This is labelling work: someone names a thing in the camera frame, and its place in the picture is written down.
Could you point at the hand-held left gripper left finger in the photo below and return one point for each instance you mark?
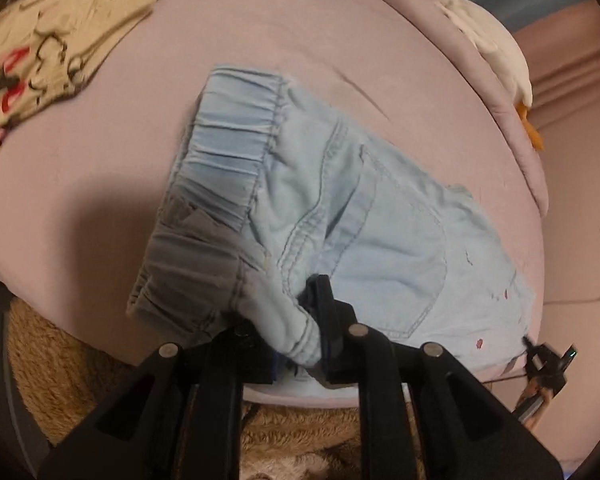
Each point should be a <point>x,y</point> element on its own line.
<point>260,360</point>

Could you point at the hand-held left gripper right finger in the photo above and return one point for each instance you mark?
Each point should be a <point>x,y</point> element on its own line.
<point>325,310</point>

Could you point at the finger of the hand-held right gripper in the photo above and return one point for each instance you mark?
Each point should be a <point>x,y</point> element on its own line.
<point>531,346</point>

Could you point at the light blue denim pants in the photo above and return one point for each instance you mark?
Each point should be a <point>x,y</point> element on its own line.
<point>370,220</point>

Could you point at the pink comforter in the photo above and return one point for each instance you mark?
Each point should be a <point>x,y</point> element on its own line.
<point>520,160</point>

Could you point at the brown fluffy rug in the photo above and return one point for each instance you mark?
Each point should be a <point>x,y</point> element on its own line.
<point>65,370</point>

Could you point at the pink bed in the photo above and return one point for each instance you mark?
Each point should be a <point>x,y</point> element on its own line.
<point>140,125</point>

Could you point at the pink curtain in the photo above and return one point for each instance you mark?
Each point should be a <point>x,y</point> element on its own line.
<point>575,85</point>

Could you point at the white plush goose toy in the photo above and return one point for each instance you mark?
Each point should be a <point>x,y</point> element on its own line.
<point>490,45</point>

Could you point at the cream printed garment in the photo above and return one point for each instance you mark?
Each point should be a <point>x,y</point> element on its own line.
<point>55,45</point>

